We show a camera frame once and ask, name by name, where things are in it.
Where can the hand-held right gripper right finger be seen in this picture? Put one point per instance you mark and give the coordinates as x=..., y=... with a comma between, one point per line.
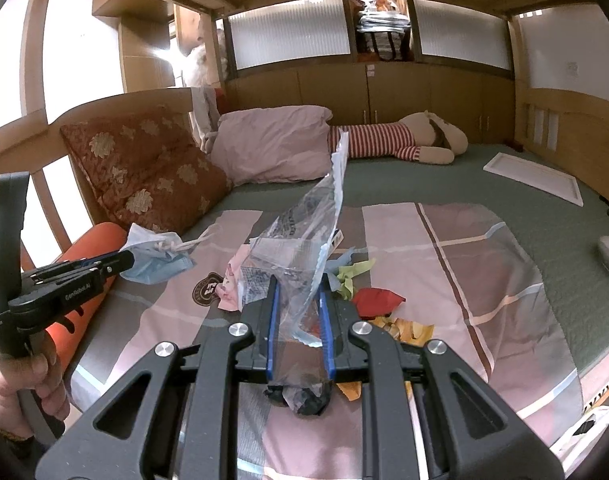
x=327, y=330

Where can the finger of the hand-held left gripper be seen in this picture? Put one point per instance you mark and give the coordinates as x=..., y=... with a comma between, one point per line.
x=117, y=262

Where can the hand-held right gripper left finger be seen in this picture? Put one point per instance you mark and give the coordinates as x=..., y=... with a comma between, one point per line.
x=272, y=320

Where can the blue face mask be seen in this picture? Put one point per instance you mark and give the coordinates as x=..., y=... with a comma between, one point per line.
x=154, y=260

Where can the clear plastic bag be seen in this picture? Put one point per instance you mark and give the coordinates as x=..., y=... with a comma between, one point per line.
x=304, y=220

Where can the person's left hand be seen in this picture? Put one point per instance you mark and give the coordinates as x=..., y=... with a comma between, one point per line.
x=14, y=390

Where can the blue paper scrap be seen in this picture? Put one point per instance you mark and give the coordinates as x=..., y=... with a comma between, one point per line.
x=344, y=290

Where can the pink paper scrap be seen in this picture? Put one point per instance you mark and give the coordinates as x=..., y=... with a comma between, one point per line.
x=232, y=290

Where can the red packet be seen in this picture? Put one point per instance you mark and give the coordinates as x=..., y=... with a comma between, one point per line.
x=379, y=302

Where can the orange bolster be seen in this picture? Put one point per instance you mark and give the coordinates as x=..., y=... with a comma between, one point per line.
x=67, y=335

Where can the orange paper scrap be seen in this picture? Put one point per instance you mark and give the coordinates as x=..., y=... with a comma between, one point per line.
x=352, y=391

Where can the green paper scrap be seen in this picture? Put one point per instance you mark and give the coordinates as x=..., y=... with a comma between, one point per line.
x=354, y=270

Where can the yellow wrapper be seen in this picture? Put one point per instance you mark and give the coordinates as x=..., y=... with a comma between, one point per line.
x=409, y=332

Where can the brown floral pillow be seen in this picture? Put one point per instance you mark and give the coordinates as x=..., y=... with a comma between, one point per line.
x=134, y=170

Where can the pink plaid blanket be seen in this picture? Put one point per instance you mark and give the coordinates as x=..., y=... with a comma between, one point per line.
x=434, y=270

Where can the white hanging cloth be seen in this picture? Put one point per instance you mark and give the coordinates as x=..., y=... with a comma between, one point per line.
x=202, y=110

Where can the pink pillow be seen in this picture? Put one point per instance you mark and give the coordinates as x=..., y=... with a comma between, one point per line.
x=274, y=145

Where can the striped plush toy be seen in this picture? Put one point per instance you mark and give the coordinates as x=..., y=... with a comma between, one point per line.
x=379, y=142

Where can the white fluffy toy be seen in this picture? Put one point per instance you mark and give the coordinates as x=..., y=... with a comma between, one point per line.
x=197, y=65

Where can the green mattress cover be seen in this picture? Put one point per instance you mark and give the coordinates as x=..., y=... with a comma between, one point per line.
x=534, y=240

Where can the white plastic bag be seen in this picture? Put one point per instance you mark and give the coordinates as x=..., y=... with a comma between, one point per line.
x=599, y=420

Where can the striped tote bag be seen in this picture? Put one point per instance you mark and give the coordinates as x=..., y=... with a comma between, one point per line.
x=384, y=47

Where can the wooden footboard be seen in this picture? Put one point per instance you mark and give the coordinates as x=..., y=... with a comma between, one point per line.
x=584, y=110

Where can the white flat frame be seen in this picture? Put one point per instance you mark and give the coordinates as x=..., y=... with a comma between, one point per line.
x=529, y=172

